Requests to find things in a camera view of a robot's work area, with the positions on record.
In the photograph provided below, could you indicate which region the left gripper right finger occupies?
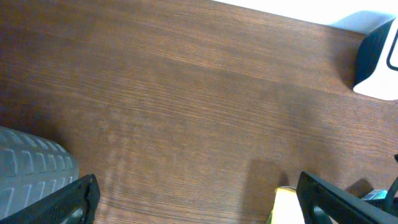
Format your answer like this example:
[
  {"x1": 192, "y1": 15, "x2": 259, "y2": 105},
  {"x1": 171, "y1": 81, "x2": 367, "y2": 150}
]
[{"x1": 297, "y1": 171, "x2": 397, "y2": 224}]

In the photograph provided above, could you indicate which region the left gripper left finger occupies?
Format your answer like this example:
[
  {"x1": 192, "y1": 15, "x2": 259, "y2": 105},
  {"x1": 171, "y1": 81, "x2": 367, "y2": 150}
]
[{"x1": 1, "y1": 174, "x2": 100, "y2": 224}]

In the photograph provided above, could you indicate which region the green tea carton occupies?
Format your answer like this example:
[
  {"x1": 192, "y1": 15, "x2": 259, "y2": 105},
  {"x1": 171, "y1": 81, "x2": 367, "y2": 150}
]
[{"x1": 266, "y1": 186, "x2": 305, "y2": 224}]

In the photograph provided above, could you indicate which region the white barcode scanner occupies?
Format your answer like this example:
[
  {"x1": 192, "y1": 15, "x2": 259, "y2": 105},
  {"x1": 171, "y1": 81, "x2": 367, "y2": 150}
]
[{"x1": 353, "y1": 18, "x2": 397, "y2": 101}]

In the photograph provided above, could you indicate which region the grey plastic mesh basket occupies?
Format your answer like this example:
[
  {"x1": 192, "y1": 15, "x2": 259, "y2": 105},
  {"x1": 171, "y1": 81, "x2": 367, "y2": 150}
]
[{"x1": 0, "y1": 127, "x2": 79, "y2": 219}]

